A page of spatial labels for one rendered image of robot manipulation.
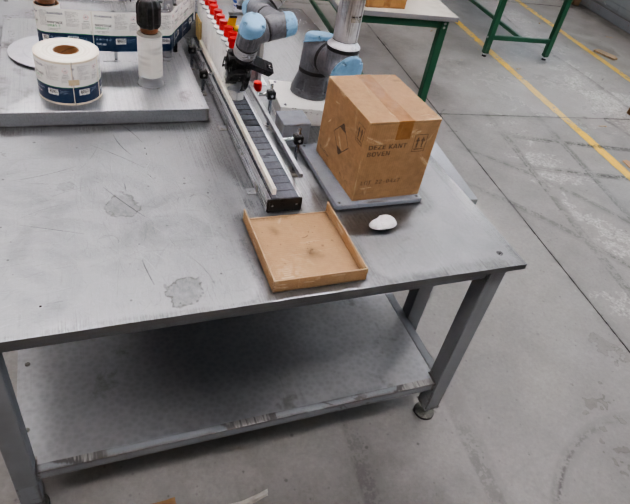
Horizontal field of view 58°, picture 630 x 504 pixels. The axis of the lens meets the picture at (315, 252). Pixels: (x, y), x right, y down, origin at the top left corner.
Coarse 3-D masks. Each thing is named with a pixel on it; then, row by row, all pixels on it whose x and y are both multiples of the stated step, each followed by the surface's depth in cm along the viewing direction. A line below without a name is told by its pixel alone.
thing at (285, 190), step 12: (216, 84) 215; (228, 108) 202; (240, 108) 203; (252, 120) 198; (240, 132) 190; (252, 132) 192; (264, 144) 187; (252, 156) 180; (264, 156) 181; (276, 156) 183; (276, 168) 177; (264, 180) 171; (276, 180) 172; (288, 180) 173; (276, 192) 167; (288, 192) 168
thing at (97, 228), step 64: (0, 0) 256; (64, 0) 268; (0, 128) 179; (64, 128) 185; (128, 128) 191; (192, 128) 197; (0, 192) 156; (64, 192) 160; (128, 192) 165; (192, 192) 169; (320, 192) 180; (448, 192) 192; (0, 256) 138; (64, 256) 141; (128, 256) 145; (192, 256) 148; (256, 256) 152; (384, 256) 161; (448, 256) 165; (512, 256) 170; (0, 320) 124; (64, 320) 126; (128, 320) 129
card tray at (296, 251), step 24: (288, 216) 167; (312, 216) 169; (336, 216) 165; (264, 240) 157; (288, 240) 159; (312, 240) 160; (336, 240) 162; (264, 264) 147; (288, 264) 151; (312, 264) 153; (336, 264) 154; (360, 264) 153; (288, 288) 144
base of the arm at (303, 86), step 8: (304, 72) 211; (296, 80) 214; (304, 80) 212; (312, 80) 211; (320, 80) 212; (328, 80) 217; (296, 88) 214; (304, 88) 213; (312, 88) 212; (320, 88) 213; (304, 96) 214; (312, 96) 213; (320, 96) 215
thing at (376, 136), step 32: (352, 96) 169; (384, 96) 172; (416, 96) 176; (320, 128) 189; (352, 128) 168; (384, 128) 161; (416, 128) 165; (352, 160) 171; (384, 160) 169; (416, 160) 174; (352, 192) 174; (384, 192) 178; (416, 192) 183
